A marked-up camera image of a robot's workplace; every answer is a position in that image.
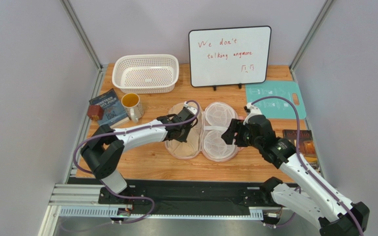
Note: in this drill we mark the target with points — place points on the beige bra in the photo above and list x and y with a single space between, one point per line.
191 148

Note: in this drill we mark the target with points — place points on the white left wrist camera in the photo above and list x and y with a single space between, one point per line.
191 107

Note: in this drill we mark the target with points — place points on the aluminium frame rail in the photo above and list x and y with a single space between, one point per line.
82 200

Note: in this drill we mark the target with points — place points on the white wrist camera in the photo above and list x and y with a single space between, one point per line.
191 107
251 111

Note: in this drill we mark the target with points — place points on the white dry-erase board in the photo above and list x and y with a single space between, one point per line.
229 56

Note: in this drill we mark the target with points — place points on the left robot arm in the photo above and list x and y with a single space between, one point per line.
104 149

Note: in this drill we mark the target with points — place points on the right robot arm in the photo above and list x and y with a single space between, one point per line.
323 206

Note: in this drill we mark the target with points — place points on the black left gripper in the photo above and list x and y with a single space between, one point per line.
183 139

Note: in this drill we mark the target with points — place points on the dark hardcover book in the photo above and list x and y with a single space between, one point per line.
306 145

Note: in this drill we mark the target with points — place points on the blue paperback book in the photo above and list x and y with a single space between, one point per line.
114 114

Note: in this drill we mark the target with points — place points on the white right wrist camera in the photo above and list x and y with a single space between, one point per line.
251 111

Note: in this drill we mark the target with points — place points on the teal folding board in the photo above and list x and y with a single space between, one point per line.
271 104

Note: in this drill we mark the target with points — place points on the small red-brown cube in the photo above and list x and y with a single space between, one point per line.
95 112

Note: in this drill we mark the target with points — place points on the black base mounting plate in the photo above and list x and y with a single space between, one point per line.
191 197

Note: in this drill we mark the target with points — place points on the white plastic perforated basket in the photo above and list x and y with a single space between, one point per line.
146 74

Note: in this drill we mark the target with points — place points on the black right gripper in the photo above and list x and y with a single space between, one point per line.
238 131

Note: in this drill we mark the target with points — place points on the floral cream mug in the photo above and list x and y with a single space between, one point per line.
133 106

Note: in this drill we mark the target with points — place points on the floral mesh laundry bag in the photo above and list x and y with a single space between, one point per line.
216 120

